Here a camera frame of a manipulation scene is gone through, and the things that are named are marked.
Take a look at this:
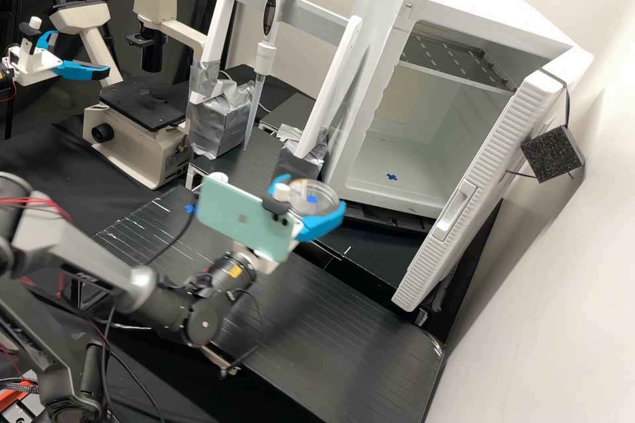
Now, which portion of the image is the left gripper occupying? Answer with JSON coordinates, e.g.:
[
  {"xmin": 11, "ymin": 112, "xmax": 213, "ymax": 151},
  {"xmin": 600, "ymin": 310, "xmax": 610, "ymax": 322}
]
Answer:
[{"xmin": 7, "ymin": 30, "xmax": 112, "ymax": 87}]

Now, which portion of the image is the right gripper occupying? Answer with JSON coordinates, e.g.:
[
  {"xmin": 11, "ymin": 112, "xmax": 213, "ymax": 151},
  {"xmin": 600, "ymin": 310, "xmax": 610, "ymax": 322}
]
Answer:
[{"xmin": 232, "ymin": 173, "xmax": 347, "ymax": 276}]

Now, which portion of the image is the petri dish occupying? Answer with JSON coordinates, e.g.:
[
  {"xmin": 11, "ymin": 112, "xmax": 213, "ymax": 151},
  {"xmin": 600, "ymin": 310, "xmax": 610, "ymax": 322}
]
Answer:
[{"xmin": 284, "ymin": 178, "xmax": 341, "ymax": 219}]

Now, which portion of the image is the cream microscope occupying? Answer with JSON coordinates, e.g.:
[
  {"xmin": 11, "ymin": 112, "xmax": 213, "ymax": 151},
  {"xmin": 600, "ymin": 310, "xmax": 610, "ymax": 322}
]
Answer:
[{"xmin": 46, "ymin": 0, "xmax": 210, "ymax": 192}]

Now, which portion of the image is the black platform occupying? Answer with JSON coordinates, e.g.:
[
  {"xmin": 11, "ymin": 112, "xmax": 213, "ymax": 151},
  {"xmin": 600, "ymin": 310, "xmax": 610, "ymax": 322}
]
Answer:
[
  {"xmin": 296, "ymin": 198, "xmax": 503, "ymax": 296},
  {"xmin": 93, "ymin": 184, "xmax": 446, "ymax": 423},
  {"xmin": 259, "ymin": 93, "xmax": 319, "ymax": 137},
  {"xmin": 185, "ymin": 131, "xmax": 324, "ymax": 194}
]

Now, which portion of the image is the incubator door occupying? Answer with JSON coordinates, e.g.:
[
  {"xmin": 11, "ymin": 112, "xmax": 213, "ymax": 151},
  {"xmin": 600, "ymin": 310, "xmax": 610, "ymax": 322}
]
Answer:
[{"xmin": 391, "ymin": 54, "xmax": 587, "ymax": 313}]

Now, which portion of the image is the pipette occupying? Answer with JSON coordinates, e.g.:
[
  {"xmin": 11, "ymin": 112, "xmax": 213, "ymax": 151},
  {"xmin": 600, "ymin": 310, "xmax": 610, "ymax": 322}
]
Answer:
[{"xmin": 242, "ymin": 0, "xmax": 295, "ymax": 152}]

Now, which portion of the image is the white pipette stand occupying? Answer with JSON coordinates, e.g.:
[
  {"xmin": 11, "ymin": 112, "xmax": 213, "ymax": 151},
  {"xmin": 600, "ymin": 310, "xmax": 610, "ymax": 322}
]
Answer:
[{"xmin": 185, "ymin": 0, "xmax": 366, "ymax": 174}]

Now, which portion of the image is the white incubator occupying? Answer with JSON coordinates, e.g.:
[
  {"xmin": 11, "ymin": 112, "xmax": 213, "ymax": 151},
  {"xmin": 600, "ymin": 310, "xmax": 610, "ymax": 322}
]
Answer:
[{"xmin": 321, "ymin": 0, "xmax": 595, "ymax": 219}]

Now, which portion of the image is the right wrist camera phone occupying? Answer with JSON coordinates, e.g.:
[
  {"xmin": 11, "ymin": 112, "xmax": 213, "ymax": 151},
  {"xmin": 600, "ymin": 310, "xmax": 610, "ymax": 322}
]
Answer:
[{"xmin": 194, "ymin": 172, "xmax": 304, "ymax": 264}]

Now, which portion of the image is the black cable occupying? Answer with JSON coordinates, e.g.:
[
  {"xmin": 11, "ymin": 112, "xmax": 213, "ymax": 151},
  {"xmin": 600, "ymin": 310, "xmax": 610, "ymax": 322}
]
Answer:
[{"xmin": 142, "ymin": 214, "xmax": 200, "ymax": 268}]

